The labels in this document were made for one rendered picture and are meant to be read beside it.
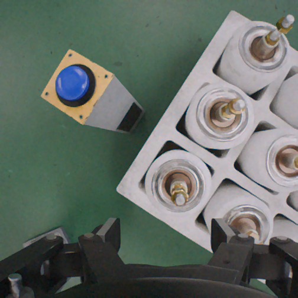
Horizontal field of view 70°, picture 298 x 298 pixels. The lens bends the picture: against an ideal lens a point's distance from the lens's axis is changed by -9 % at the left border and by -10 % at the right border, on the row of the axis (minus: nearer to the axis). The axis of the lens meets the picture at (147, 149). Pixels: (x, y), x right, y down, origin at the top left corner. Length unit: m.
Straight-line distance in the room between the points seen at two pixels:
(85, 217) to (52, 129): 0.25
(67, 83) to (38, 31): 0.50
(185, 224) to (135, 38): 0.46
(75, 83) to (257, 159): 0.26
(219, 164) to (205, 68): 0.16
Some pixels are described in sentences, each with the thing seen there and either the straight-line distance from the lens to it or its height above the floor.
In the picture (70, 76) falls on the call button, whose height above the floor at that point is 0.33.
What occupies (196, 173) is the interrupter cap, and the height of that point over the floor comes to 0.25.
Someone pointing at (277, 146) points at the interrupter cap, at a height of 0.25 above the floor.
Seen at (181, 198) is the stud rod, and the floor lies 0.34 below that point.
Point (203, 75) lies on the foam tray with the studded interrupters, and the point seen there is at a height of 0.18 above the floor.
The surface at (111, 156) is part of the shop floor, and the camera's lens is 0.60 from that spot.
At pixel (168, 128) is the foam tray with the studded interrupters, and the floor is 0.18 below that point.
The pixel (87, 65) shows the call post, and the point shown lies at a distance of 0.30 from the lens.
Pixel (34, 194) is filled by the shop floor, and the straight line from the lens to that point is 0.71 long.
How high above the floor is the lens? 0.58
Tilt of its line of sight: 84 degrees down
